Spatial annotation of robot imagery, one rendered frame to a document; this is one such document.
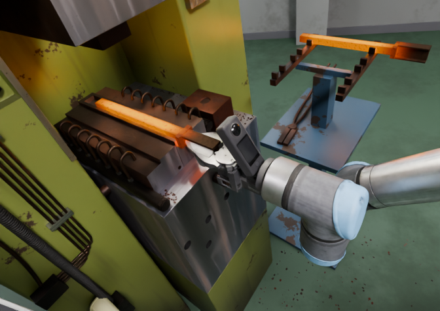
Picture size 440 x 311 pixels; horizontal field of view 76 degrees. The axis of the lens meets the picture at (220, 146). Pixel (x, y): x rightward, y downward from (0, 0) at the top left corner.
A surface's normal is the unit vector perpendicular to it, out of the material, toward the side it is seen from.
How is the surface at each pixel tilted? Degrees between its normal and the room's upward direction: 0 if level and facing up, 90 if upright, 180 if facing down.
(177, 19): 90
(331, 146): 0
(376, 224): 0
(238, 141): 62
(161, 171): 90
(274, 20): 90
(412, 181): 69
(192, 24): 90
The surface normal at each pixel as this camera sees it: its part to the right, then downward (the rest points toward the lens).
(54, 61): 0.79, 0.30
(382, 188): -0.90, 0.11
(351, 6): -0.29, 0.69
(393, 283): -0.18, -0.72
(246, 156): 0.63, -0.09
